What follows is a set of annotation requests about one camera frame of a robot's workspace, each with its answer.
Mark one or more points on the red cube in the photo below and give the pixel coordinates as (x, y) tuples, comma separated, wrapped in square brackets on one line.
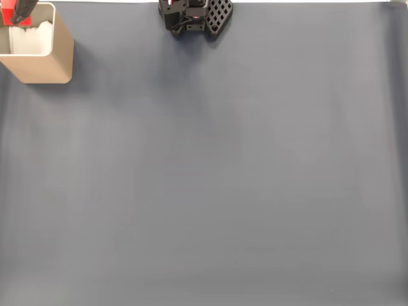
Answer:
[(5, 12)]

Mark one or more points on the beige open box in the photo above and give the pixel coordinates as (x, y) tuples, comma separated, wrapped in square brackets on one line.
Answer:
[(48, 68)]

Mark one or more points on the white foam padding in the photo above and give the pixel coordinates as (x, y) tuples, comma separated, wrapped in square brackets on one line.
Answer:
[(30, 39)]

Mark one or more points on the grey table mat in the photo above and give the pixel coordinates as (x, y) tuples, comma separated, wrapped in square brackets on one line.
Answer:
[(204, 191)]

